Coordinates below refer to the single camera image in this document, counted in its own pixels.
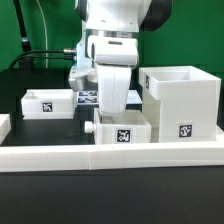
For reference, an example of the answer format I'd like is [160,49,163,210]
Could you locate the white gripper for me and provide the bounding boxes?
[87,35,139,114]

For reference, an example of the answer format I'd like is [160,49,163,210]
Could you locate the white front drawer box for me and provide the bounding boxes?
[84,108,152,144]

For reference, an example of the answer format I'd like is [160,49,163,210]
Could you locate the white drawer box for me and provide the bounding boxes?
[84,108,152,144]
[21,89,77,120]

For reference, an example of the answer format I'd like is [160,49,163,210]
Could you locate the white drawer cabinet housing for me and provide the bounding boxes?
[139,66,221,143]

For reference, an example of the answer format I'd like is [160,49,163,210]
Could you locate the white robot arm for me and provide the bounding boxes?
[69,0,173,116]

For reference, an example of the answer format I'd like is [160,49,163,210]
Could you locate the white rear drawer box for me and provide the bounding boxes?
[21,89,77,120]

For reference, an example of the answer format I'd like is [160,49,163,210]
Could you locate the fiducial marker sheet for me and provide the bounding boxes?
[77,90,142,105]

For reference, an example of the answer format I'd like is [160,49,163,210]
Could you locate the black pole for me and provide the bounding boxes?
[13,0,31,52]

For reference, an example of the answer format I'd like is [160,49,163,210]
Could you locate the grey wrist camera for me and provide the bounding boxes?
[68,66,96,92]

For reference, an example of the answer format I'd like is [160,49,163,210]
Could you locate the black cable with connector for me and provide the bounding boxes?
[8,48,78,70]

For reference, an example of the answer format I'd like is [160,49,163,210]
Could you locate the white fence wall frame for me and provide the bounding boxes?
[0,114,224,173]

